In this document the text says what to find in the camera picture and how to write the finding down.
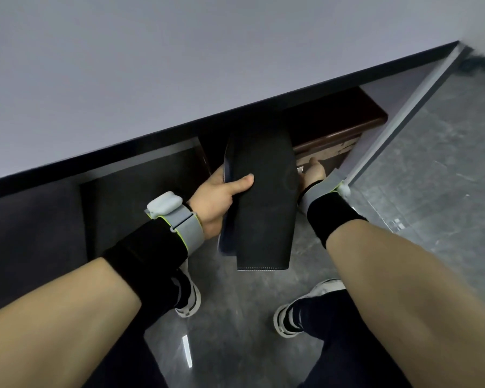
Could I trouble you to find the person's left hand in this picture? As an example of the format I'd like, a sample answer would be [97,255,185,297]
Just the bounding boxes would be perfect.
[187,164,255,240]

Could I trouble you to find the person's right hand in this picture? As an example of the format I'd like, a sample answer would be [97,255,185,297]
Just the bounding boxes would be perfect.
[297,157,328,198]

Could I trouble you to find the black mat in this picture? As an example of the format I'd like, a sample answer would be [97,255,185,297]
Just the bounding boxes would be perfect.
[217,124,299,272]

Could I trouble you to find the person's left forearm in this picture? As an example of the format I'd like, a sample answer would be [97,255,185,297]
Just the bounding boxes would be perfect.
[0,198,205,388]

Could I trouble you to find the person's right forearm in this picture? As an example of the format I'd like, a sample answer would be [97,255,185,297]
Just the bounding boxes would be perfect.
[299,180,485,388]

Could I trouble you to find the grey wristband with white tracker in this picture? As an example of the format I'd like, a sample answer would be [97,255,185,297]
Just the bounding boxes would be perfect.
[298,167,352,213]
[145,191,205,257]

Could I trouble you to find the brown wooden drawer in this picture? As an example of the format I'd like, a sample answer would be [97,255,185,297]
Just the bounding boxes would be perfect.
[285,86,389,175]

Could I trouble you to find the black wrist sleeve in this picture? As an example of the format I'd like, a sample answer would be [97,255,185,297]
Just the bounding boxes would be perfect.
[101,217,189,332]
[307,193,368,251]

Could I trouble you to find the dark under-desk cabinet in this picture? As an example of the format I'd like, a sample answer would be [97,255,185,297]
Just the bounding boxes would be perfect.
[79,135,211,260]

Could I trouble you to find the grey desk leg panel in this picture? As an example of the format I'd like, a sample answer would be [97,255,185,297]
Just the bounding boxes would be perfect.
[343,44,474,187]

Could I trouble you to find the white and black shoe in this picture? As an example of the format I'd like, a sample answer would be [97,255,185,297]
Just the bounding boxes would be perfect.
[272,279,347,339]
[173,270,202,319]

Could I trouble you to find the dark trousers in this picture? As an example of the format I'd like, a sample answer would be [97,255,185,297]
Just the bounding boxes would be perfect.
[79,269,414,388]

